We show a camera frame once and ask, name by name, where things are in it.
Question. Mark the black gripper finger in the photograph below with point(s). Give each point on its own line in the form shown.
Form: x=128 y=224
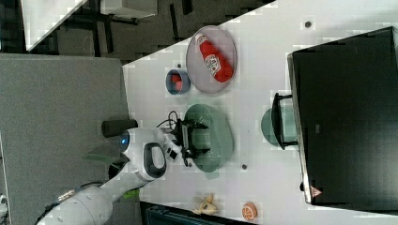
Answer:
x=195 y=153
x=194 y=125

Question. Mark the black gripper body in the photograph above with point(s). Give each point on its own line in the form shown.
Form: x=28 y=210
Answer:
x=182 y=136

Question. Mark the red strawberry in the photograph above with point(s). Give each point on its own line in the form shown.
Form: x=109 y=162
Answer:
x=175 y=78
x=178 y=86

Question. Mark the blue small bowl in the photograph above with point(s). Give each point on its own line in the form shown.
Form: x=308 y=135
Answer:
x=170 y=86

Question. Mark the peeled banana toy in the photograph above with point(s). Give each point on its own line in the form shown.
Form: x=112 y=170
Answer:
x=204 y=206

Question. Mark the red ketchup bottle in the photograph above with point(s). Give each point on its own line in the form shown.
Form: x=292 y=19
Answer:
x=218 y=66

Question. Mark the orange slice toy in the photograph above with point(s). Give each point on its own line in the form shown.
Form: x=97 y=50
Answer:
x=249 y=211

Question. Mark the grey round plate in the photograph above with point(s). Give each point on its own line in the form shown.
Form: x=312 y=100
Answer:
x=197 y=70

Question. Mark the green mug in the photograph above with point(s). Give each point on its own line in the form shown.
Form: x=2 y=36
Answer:
x=279 y=129

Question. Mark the black toaster oven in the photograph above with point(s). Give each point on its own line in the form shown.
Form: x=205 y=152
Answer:
x=345 y=103

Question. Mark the black cylinder post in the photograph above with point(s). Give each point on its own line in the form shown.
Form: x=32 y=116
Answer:
x=114 y=128

